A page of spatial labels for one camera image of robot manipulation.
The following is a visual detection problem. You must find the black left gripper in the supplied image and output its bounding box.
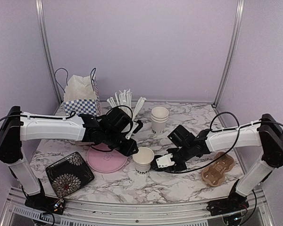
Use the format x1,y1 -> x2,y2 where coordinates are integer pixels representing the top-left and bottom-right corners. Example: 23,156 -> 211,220
103,129 -> 139,157

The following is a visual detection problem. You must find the white paper coffee cup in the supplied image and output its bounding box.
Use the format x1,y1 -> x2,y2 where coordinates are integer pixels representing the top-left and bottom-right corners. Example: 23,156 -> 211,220
132,147 -> 154,175

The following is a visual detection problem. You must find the stack of black lids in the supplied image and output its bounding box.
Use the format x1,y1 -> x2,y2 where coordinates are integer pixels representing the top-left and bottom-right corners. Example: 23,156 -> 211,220
150,155 -> 164,172

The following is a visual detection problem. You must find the stack of white paper cups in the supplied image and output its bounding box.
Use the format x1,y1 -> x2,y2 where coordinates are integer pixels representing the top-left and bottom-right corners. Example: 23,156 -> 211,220
151,106 -> 169,134

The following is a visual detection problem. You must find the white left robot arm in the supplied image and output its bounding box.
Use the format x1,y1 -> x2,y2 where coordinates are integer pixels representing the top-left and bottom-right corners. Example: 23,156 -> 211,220
0,106 -> 143,210

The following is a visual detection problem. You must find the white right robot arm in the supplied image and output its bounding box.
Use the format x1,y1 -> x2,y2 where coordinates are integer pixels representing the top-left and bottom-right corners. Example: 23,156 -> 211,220
163,113 -> 283,211

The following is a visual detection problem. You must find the pink round plate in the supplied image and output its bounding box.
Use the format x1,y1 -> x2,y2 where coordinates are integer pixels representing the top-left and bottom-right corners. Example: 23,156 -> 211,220
87,143 -> 128,173

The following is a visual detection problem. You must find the brown cardboard cup carrier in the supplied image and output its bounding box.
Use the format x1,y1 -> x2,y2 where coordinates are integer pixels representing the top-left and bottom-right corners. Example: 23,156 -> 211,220
201,154 -> 235,187

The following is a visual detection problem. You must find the bundle of wrapped white straws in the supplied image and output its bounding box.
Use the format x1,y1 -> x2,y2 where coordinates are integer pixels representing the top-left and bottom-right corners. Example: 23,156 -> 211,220
106,88 -> 147,137

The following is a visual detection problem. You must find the black floral square plate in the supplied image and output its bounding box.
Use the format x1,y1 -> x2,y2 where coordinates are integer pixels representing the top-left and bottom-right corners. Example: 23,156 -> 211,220
45,152 -> 95,198

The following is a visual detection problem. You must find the blue checkered paper bag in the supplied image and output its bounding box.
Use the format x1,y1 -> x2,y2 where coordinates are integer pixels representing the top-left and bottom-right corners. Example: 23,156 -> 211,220
55,68 -> 101,116

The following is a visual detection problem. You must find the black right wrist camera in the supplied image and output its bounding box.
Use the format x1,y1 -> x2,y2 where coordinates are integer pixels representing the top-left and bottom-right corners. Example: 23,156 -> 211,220
167,125 -> 195,147

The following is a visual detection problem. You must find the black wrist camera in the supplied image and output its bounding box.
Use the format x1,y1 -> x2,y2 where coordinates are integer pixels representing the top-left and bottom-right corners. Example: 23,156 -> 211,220
106,105 -> 143,139
167,125 -> 195,147

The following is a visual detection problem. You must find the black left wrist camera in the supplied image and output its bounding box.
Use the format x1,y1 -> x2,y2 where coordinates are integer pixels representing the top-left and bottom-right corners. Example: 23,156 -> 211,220
106,105 -> 143,139

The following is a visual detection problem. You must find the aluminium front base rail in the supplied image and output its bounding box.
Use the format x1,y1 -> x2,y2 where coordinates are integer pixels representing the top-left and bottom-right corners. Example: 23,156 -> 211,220
0,187 -> 274,226

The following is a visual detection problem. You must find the right aluminium frame post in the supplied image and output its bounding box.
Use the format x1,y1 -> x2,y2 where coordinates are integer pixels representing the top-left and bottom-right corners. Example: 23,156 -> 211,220
213,0 -> 245,108

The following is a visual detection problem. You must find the aluminium frame post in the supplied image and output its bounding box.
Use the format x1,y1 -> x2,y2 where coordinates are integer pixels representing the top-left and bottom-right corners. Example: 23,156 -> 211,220
35,0 -> 62,105
213,0 -> 245,108

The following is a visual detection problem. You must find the left aluminium frame post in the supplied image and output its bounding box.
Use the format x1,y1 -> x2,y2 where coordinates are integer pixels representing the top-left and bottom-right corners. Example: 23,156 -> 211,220
35,0 -> 62,105

